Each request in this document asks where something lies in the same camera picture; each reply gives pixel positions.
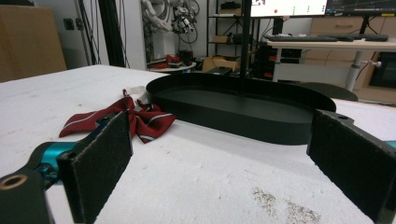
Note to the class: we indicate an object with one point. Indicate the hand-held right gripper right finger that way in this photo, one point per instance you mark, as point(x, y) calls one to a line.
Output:
point(351, 161)

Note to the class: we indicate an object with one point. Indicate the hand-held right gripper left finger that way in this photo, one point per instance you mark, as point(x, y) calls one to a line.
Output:
point(99, 165)

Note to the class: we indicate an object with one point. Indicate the red striped bow tie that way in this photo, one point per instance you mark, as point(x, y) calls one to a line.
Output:
point(146, 119)

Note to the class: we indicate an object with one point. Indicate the black oval tray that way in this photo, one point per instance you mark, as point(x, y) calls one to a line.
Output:
point(236, 112)

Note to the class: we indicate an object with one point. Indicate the black round stand base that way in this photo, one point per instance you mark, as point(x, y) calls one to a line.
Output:
point(330, 90)

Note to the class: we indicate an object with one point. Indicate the white desk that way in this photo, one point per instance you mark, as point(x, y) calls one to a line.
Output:
point(336, 46)

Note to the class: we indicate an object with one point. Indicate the round white table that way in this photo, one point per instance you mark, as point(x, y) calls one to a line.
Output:
point(172, 67)

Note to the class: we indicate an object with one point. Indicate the black keyboard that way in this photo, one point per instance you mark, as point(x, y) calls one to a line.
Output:
point(299, 38)

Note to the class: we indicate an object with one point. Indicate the dark computer monitor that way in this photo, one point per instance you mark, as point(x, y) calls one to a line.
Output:
point(361, 6)

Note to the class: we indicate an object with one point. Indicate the open cardboard box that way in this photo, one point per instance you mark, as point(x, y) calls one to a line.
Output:
point(219, 63)

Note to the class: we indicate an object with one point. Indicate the black metal shelf rack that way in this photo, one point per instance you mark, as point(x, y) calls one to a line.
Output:
point(224, 31)

